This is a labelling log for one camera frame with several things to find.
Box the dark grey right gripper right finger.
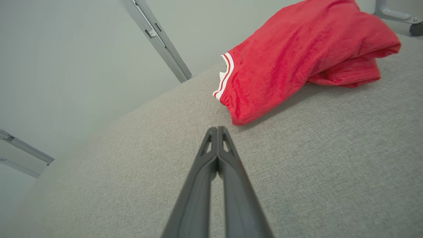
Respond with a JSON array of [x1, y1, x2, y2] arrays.
[[216, 126, 275, 238]]

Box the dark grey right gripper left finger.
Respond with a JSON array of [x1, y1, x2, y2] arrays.
[[161, 127, 218, 238]]

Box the red shorts with white trim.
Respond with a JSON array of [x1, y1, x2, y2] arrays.
[[212, 0, 402, 126]]

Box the grey fabric sofa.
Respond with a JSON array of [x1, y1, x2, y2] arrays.
[[0, 33, 423, 238]]

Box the grey metal leg with caster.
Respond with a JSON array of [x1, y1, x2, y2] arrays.
[[374, 0, 423, 37]]

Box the aluminium wall rail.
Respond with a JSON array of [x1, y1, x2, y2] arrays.
[[121, 0, 194, 84], [0, 130, 55, 179]]

